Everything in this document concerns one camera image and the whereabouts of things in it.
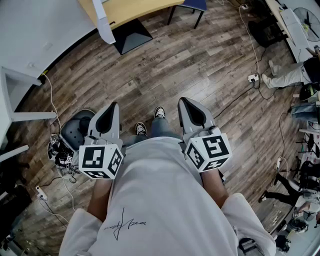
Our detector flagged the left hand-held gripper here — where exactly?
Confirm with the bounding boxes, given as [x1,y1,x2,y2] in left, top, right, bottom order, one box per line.
[78,101,125,180]

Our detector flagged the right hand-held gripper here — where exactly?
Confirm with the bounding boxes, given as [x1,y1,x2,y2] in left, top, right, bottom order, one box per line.
[177,97,234,174]

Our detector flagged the white microwave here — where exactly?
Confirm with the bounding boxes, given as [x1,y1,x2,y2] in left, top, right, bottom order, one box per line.
[91,0,116,45]

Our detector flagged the person's right forearm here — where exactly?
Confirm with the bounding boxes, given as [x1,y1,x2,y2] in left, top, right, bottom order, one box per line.
[201,170,230,209]

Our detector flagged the person's left forearm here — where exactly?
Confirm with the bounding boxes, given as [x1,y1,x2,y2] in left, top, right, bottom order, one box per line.
[88,176,114,223]

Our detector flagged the black and white sneaker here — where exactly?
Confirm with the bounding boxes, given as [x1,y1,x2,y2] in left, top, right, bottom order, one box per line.
[134,121,148,137]
[154,106,168,120]

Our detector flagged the person's blue jeans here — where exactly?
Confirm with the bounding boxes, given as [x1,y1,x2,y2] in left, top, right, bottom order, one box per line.
[122,116,181,151]

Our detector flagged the pile of black tracker devices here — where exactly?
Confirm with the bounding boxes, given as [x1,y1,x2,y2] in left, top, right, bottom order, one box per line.
[47,134,75,168]

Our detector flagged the person's white t-shirt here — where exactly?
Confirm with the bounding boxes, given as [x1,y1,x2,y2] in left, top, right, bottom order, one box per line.
[58,136,277,256]

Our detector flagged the black table base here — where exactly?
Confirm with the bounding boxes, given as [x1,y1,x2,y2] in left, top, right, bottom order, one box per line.
[111,17,154,56]

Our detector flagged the black stool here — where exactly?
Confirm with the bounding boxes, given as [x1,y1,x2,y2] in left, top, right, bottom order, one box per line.
[248,19,288,48]

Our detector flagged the blue chair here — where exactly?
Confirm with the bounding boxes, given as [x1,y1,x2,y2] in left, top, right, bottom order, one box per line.
[166,0,208,30]

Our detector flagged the white work desk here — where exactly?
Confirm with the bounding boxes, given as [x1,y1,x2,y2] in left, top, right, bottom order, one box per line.
[264,0,316,63]

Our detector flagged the black belt pack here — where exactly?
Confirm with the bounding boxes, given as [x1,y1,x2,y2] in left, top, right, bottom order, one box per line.
[237,236,259,255]

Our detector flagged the white power cable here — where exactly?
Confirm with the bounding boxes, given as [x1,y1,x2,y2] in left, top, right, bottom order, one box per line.
[238,3,260,76]
[37,172,77,226]
[39,71,62,128]

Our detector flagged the white open-frame desk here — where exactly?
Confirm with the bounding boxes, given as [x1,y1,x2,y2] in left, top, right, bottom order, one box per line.
[0,66,58,161]

